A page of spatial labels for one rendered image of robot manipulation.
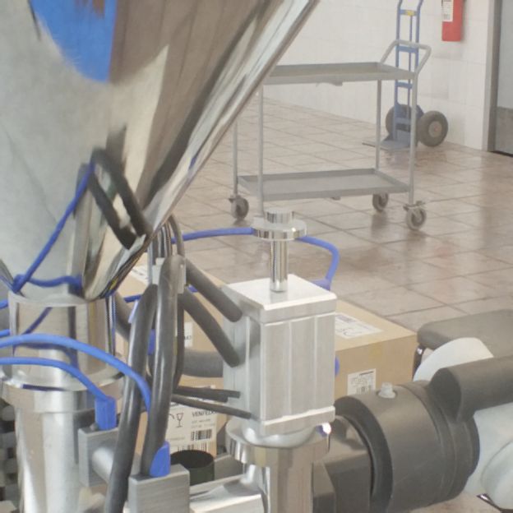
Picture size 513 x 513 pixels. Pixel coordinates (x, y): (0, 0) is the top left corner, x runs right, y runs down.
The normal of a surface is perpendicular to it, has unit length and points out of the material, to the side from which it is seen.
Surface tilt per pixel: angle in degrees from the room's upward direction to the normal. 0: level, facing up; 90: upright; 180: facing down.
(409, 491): 104
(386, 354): 90
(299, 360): 90
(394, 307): 0
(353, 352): 90
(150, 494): 90
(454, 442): 69
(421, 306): 0
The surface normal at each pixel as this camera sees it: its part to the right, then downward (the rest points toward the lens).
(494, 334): 0.00, -0.97
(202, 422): 0.50, 0.22
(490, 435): -0.54, 0.05
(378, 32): -0.87, 0.13
